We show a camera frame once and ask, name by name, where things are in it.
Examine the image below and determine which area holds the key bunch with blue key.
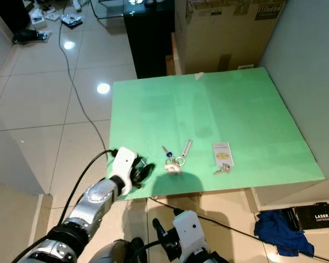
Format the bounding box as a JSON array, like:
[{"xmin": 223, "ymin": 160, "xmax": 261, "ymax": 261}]
[{"xmin": 161, "ymin": 139, "xmax": 194, "ymax": 176}]

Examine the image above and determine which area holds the grey robot leg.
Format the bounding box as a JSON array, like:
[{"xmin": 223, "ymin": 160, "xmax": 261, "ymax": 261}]
[{"xmin": 90, "ymin": 237, "xmax": 146, "ymax": 263}]

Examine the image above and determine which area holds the key with white tag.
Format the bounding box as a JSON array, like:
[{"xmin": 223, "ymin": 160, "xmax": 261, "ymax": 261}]
[{"xmin": 212, "ymin": 142, "xmax": 235, "ymax": 175}]

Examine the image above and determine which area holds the blue cloth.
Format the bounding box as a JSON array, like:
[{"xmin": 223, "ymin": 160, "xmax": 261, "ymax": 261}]
[{"xmin": 253, "ymin": 210, "xmax": 315, "ymax": 257}]

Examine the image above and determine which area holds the green table mat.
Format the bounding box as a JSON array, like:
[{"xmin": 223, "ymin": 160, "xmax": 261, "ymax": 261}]
[{"xmin": 110, "ymin": 67, "xmax": 325, "ymax": 201}]

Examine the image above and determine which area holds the brown cardboard sheet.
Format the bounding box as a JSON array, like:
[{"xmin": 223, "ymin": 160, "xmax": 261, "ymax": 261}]
[{"xmin": 166, "ymin": 33, "xmax": 181, "ymax": 76}]

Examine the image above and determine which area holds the black cabinet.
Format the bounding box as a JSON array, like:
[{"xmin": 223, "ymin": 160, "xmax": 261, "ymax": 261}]
[{"xmin": 123, "ymin": 0, "xmax": 177, "ymax": 79}]

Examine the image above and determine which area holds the black toner cartridge box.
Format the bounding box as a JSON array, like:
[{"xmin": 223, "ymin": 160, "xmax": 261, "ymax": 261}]
[{"xmin": 288, "ymin": 202, "xmax": 329, "ymax": 231}]

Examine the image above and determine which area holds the large cardboard box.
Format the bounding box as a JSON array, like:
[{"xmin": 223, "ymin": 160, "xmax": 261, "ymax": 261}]
[{"xmin": 174, "ymin": 0, "xmax": 287, "ymax": 76}]

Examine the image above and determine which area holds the small flat packet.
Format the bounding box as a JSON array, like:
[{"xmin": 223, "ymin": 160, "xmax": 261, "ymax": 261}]
[{"xmin": 59, "ymin": 12, "xmax": 82, "ymax": 27}]

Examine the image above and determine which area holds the black flat floor item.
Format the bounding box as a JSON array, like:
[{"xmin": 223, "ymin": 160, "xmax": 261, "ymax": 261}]
[{"xmin": 13, "ymin": 28, "xmax": 50, "ymax": 44}]

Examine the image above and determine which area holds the small white box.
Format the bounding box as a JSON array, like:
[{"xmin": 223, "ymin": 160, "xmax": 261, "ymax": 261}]
[{"xmin": 29, "ymin": 10, "xmax": 49, "ymax": 29}]

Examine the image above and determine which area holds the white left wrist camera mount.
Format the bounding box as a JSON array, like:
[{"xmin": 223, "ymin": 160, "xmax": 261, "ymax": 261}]
[{"xmin": 110, "ymin": 147, "xmax": 138, "ymax": 181}]

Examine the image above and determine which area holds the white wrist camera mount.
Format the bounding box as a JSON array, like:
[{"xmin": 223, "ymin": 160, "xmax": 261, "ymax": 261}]
[
  {"xmin": 110, "ymin": 147, "xmax": 138, "ymax": 181},
  {"xmin": 173, "ymin": 211, "xmax": 205, "ymax": 255}
]

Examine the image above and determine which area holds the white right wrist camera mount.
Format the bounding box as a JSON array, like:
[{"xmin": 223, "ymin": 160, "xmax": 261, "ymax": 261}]
[{"xmin": 173, "ymin": 211, "xmax": 205, "ymax": 255}]

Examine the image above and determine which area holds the black floor cable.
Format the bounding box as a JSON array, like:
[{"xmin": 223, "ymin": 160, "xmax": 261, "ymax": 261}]
[{"xmin": 58, "ymin": 3, "xmax": 115, "ymax": 154}]

